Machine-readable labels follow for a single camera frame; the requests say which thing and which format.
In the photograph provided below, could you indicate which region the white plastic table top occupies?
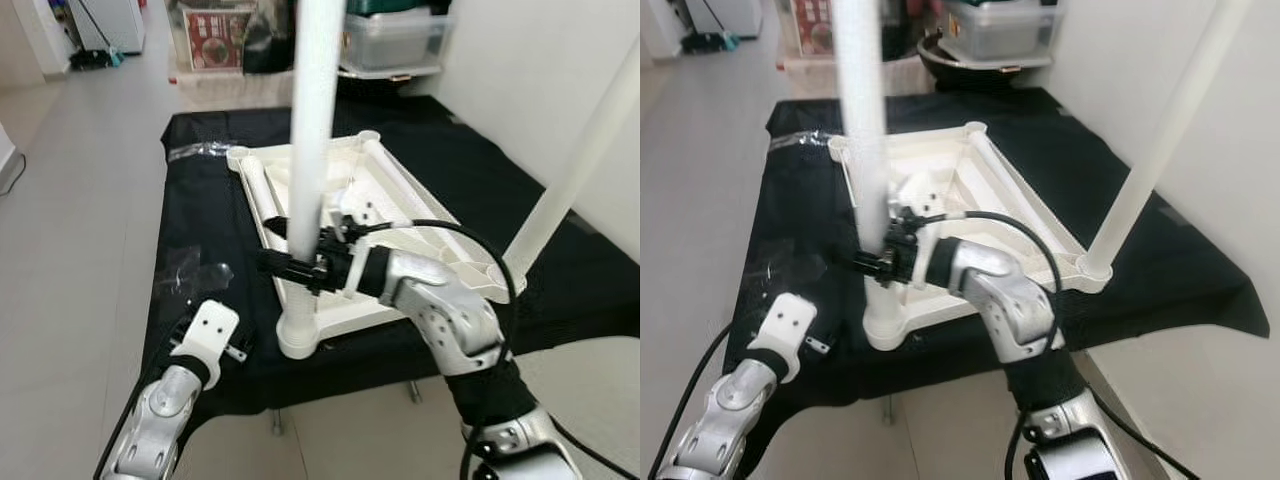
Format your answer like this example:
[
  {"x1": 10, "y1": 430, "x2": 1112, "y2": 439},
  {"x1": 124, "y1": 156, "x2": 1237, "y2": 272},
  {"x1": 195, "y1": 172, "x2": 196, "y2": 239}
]
[
  {"x1": 828, "y1": 122, "x2": 1113, "y2": 351},
  {"x1": 225, "y1": 130, "x2": 513, "y2": 359}
]

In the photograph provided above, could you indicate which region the clear tape cross patch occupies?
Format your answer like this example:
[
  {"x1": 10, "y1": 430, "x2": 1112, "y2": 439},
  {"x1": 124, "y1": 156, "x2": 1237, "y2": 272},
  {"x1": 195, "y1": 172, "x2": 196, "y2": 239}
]
[
  {"x1": 158, "y1": 250, "x2": 233, "y2": 296},
  {"x1": 755, "y1": 255, "x2": 831, "y2": 291}
]

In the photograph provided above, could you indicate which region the black table cloth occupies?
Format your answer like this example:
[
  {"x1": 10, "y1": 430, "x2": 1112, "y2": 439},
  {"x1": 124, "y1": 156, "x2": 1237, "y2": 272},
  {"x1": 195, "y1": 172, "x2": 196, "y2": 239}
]
[
  {"x1": 140, "y1": 95, "x2": 640, "y2": 446},
  {"x1": 722, "y1": 88, "x2": 1271, "y2": 471}
]

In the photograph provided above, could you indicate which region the white low platform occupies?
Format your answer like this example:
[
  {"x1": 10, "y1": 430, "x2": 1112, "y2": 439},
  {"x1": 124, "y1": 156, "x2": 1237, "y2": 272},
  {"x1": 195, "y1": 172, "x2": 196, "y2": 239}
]
[
  {"x1": 780, "y1": 55, "x2": 926, "y2": 96},
  {"x1": 175, "y1": 68, "x2": 301, "y2": 111}
]

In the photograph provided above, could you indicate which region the black round basin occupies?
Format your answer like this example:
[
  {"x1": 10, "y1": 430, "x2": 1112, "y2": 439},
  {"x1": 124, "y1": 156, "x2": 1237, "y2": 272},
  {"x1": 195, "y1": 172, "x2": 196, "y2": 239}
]
[
  {"x1": 915, "y1": 35, "x2": 1046, "y2": 96},
  {"x1": 320, "y1": 60, "x2": 431, "y2": 101}
]

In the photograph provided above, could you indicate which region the black plastic bag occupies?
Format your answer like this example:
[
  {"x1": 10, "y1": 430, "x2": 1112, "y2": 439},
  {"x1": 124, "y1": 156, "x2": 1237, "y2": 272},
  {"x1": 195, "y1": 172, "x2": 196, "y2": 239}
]
[
  {"x1": 240, "y1": 0, "x2": 301, "y2": 76},
  {"x1": 885, "y1": 0, "x2": 931, "y2": 61}
]

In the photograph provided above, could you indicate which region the red printed carton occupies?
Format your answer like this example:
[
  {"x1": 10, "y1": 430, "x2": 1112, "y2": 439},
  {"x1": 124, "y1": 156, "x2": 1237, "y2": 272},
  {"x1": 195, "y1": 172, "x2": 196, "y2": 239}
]
[
  {"x1": 185, "y1": 8, "x2": 246, "y2": 71},
  {"x1": 795, "y1": 0, "x2": 839, "y2": 56}
]

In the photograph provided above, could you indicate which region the orange lidded storage box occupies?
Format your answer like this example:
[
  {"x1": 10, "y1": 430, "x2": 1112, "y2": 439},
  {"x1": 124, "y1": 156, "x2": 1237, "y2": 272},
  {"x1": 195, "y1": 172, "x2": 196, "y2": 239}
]
[
  {"x1": 165, "y1": 0, "x2": 256, "y2": 73},
  {"x1": 780, "y1": 0, "x2": 841, "y2": 59}
]

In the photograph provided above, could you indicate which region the clear plastic bin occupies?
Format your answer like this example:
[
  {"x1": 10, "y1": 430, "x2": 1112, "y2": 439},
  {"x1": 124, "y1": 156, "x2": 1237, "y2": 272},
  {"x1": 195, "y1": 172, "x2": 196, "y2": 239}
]
[
  {"x1": 940, "y1": 0, "x2": 1066, "y2": 66},
  {"x1": 340, "y1": 10, "x2": 456, "y2": 76}
]

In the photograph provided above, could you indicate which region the mop with teal head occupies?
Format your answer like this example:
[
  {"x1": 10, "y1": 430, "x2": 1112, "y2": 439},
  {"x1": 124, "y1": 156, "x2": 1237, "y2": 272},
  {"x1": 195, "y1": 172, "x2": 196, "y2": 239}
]
[
  {"x1": 680, "y1": 25, "x2": 741, "y2": 56},
  {"x1": 68, "y1": 0, "x2": 126, "y2": 69}
]

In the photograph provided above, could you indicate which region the green pot lid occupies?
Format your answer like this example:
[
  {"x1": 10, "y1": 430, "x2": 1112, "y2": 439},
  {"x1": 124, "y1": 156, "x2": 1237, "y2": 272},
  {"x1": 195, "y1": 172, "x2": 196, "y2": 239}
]
[{"x1": 345, "y1": 0, "x2": 441, "y2": 16}]

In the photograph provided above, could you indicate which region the white fridge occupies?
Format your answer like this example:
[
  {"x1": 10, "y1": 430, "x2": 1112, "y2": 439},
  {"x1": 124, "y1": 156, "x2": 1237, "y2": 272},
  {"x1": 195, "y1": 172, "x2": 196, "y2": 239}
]
[
  {"x1": 65, "y1": 0, "x2": 146, "y2": 56},
  {"x1": 680, "y1": 0, "x2": 766, "y2": 41}
]

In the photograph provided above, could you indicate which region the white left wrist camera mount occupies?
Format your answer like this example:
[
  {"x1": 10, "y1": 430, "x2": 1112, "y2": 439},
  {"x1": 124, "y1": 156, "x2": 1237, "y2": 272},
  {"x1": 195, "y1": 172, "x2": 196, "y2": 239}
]
[
  {"x1": 172, "y1": 300, "x2": 241, "y2": 386},
  {"x1": 763, "y1": 293, "x2": 831, "y2": 386}
]

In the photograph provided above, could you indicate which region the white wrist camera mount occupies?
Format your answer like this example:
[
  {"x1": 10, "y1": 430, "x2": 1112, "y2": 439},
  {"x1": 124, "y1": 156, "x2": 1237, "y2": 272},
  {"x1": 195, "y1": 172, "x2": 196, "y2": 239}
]
[
  {"x1": 172, "y1": 300, "x2": 241, "y2": 386},
  {"x1": 763, "y1": 293, "x2": 831, "y2": 386},
  {"x1": 893, "y1": 172, "x2": 949, "y2": 293},
  {"x1": 325, "y1": 190, "x2": 386, "y2": 251}
]

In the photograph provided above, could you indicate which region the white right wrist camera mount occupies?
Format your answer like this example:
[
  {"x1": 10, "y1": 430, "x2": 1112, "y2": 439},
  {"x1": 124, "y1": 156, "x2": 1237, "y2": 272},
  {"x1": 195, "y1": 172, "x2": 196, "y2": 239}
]
[
  {"x1": 893, "y1": 172, "x2": 949, "y2": 293},
  {"x1": 325, "y1": 190, "x2": 386, "y2": 251}
]

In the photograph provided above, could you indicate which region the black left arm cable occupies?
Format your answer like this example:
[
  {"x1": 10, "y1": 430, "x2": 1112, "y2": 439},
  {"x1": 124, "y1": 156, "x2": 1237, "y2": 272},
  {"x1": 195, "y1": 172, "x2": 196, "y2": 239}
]
[{"x1": 648, "y1": 315, "x2": 766, "y2": 479}]

